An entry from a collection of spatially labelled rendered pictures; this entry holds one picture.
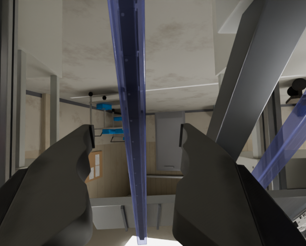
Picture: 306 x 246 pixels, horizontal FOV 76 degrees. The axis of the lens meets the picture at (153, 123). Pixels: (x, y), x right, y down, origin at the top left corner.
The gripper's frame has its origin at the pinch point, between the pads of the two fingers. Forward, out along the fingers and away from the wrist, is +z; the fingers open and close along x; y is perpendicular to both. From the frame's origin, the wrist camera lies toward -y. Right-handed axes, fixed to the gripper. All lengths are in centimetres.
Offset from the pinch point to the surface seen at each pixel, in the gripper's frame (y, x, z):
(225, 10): -6.7, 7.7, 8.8
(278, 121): 19, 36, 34
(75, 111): 204, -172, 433
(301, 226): 18.5, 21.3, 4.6
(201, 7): -11, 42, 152
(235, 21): -5.9, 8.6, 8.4
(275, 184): 32, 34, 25
